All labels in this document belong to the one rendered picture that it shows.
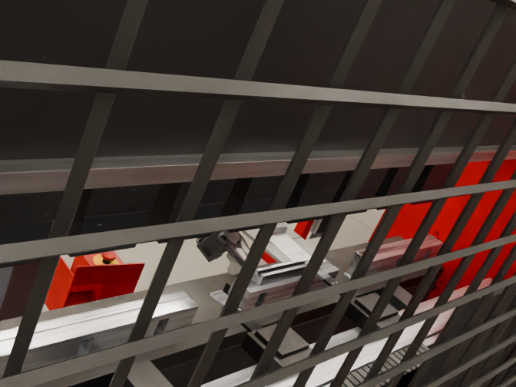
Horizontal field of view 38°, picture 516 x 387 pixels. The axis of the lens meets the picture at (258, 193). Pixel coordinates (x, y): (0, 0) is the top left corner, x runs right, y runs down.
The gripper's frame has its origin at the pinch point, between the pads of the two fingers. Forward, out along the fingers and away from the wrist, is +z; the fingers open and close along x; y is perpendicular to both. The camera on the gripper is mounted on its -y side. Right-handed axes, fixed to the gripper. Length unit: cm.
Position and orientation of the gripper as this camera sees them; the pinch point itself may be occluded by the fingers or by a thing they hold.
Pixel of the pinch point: (256, 270)
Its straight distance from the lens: 182.4
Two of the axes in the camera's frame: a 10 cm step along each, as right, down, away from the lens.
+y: -7.8, 5.2, 3.6
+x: -2.2, 3.1, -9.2
